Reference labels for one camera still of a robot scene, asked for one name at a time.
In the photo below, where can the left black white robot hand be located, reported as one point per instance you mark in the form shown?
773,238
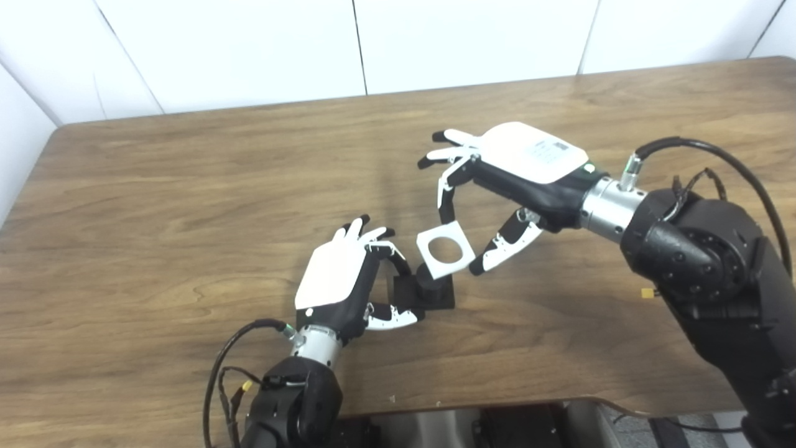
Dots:
333,274

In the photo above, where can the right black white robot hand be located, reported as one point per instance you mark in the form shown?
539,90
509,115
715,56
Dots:
528,155

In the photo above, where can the white square piece with hole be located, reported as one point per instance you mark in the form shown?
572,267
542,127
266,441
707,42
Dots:
425,241

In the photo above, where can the black peg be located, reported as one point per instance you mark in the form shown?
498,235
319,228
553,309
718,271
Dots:
435,295

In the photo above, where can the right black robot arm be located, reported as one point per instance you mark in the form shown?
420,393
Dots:
715,267

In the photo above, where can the black robot torso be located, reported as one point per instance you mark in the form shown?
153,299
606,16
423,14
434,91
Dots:
516,429

